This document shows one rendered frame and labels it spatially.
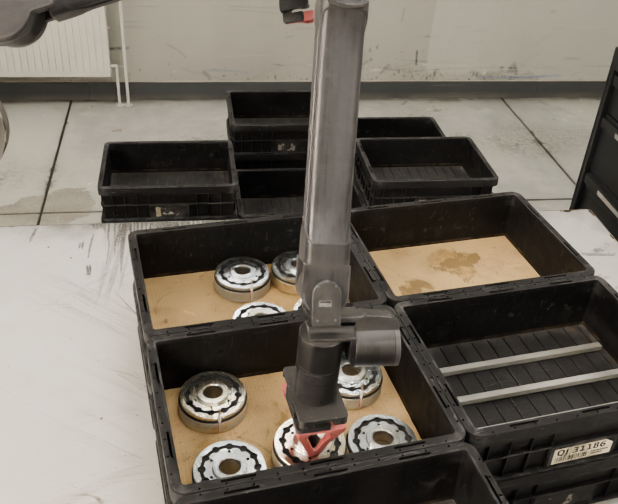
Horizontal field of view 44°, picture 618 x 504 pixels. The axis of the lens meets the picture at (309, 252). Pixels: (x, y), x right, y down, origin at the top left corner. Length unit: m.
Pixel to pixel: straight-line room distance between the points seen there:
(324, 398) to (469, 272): 0.63
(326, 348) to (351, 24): 0.38
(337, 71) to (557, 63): 3.84
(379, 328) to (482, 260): 0.66
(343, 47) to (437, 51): 3.51
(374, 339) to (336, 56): 0.34
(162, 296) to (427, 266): 0.52
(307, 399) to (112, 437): 0.47
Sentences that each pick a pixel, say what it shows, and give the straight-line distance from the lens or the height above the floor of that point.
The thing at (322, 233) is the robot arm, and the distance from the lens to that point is 0.91.
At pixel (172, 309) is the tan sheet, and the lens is 1.40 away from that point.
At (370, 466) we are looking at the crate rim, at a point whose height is 0.93.
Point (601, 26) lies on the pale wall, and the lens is 4.74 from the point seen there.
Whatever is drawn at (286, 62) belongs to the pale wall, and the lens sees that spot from 4.25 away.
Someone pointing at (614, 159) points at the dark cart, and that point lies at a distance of 2.78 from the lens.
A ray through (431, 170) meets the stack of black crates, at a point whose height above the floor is 0.49.
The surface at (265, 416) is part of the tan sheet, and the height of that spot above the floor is 0.83.
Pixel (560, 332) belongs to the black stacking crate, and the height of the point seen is 0.83.
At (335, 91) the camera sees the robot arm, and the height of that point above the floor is 1.36.
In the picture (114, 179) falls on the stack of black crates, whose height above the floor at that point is 0.49.
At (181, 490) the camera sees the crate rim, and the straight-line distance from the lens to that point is 0.99.
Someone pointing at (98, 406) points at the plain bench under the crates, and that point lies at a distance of 1.42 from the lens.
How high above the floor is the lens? 1.70
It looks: 34 degrees down
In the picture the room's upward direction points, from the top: 4 degrees clockwise
